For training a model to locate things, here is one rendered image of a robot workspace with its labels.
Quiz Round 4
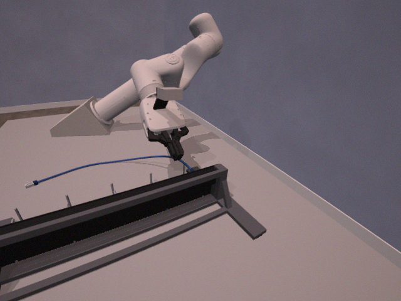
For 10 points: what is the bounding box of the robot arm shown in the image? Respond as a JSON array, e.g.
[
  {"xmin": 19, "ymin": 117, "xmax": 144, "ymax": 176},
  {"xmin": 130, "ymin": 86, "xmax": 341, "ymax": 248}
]
[{"xmin": 90, "ymin": 13, "xmax": 223, "ymax": 125}]

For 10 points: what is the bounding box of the white ethernet plug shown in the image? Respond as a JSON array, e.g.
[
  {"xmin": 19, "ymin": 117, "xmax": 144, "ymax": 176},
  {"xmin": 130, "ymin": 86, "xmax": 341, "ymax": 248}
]
[{"xmin": 25, "ymin": 180, "xmax": 38, "ymax": 188}]

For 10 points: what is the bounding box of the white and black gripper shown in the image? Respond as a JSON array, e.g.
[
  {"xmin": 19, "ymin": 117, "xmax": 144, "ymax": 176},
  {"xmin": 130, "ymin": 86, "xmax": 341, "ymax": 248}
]
[{"xmin": 140, "ymin": 92, "xmax": 189, "ymax": 161}]

